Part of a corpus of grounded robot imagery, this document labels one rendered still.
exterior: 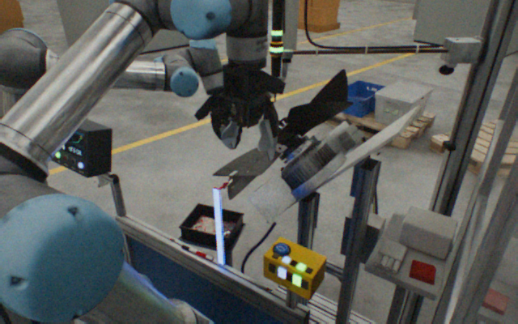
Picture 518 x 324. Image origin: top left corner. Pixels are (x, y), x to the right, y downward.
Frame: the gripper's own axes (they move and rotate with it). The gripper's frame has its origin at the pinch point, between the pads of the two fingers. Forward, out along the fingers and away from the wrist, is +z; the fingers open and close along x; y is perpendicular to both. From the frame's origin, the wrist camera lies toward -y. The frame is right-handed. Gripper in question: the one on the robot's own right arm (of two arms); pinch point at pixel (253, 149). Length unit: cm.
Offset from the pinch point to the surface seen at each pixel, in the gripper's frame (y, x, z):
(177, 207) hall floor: -107, -148, 148
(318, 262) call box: -16.0, 11.3, 40.8
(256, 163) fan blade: -35, -23, 29
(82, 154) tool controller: -9, -85, 32
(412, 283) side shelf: -44, 34, 62
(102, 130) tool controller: -17, -82, 25
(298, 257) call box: -14.4, 5.6, 40.8
